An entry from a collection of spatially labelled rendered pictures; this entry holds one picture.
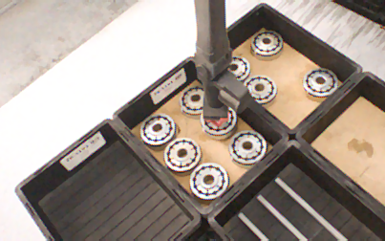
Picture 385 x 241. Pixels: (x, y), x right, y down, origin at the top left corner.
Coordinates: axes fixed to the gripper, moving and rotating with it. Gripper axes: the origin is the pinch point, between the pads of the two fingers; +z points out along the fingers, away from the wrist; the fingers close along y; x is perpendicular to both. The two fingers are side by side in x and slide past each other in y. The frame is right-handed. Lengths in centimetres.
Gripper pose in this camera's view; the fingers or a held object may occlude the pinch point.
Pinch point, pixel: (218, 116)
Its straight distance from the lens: 120.0
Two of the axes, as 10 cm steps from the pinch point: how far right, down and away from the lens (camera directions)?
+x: -10.0, -0.1, 0.6
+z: 0.5, 5.3, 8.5
